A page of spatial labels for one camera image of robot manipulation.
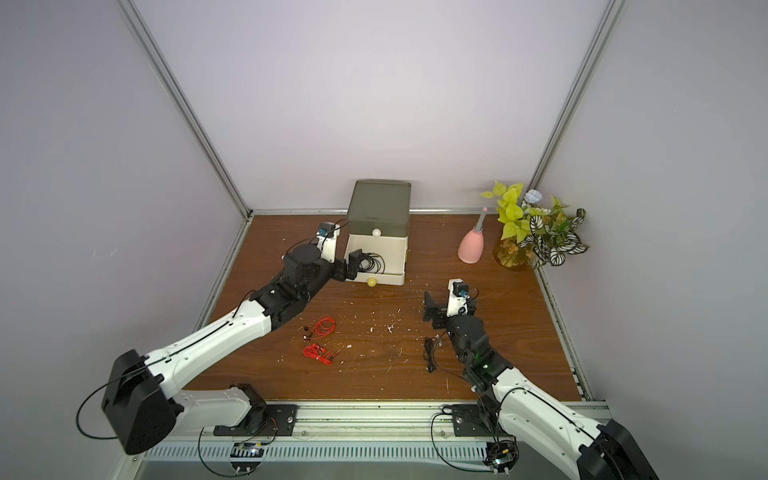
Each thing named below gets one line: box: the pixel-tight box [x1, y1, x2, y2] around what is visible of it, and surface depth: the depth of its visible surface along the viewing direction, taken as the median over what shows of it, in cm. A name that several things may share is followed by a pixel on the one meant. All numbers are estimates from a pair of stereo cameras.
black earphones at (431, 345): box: [423, 334, 443, 373], surface depth 86 cm
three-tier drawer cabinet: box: [345, 179, 412, 255], surface depth 95 cm
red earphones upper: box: [302, 314, 337, 341], surface depth 90 cm
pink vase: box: [458, 207, 488, 264], surface depth 102 cm
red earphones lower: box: [302, 343, 341, 365], surface depth 85 cm
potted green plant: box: [480, 182, 589, 271], surface depth 87 cm
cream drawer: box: [344, 234, 408, 287], surface depth 96 cm
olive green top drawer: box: [348, 216, 410, 238], surface depth 92 cm
